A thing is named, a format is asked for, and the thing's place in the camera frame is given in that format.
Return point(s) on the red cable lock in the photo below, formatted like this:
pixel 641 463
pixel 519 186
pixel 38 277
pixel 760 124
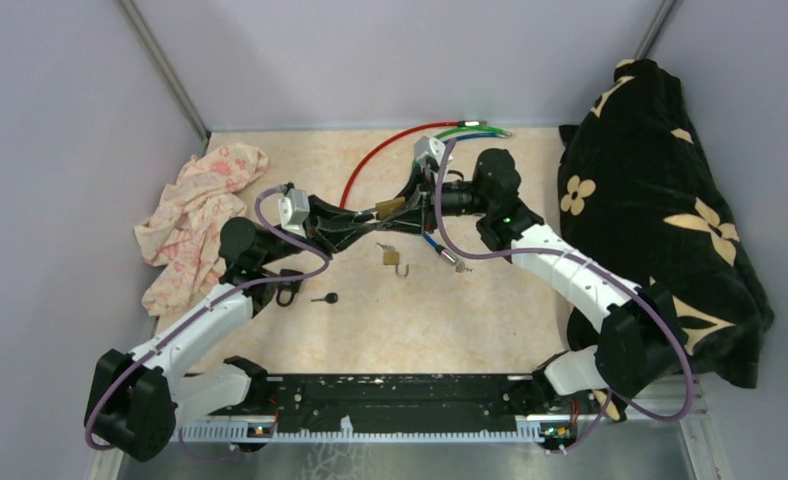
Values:
pixel 467 124

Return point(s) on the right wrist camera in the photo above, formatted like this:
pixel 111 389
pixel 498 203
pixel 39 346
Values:
pixel 428 150

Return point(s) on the pink patterned cloth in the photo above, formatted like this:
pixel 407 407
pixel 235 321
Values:
pixel 182 235

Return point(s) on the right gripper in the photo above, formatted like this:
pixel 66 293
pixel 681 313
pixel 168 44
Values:
pixel 419 193

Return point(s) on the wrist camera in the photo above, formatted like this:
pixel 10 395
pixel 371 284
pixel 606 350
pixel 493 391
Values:
pixel 294 209
pixel 428 150

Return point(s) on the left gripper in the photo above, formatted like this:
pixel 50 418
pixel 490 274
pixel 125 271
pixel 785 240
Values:
pixel 331 227

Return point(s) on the large brass padlock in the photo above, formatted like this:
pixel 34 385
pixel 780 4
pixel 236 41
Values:
pixel 381 210

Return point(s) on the blue cable lock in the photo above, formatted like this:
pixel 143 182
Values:
pixel 442 251

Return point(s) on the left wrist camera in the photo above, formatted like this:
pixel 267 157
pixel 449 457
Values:
pixel 294 209

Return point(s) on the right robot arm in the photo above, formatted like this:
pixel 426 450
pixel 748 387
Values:
pixel 638 339

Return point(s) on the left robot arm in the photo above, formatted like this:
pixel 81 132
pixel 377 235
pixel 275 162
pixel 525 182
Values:
pixel 139 399

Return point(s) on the small key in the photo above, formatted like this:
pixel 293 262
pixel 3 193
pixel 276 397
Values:
pixel 461 267

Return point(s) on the black-headed key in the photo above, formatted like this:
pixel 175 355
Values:
pixel 329 298

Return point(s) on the green cable lock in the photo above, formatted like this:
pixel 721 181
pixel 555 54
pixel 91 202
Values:
pixel 474 132

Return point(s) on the black floral blanket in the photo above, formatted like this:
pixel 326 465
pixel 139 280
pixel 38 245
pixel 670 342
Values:
pixel 636 194

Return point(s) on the small brass padlock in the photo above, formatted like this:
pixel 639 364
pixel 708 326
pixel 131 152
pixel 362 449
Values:
pixel 391 257

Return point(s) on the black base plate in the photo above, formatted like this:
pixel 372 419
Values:
pixel 405 403

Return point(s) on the black cable lock head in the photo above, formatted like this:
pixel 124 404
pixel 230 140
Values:
pixel 287 291

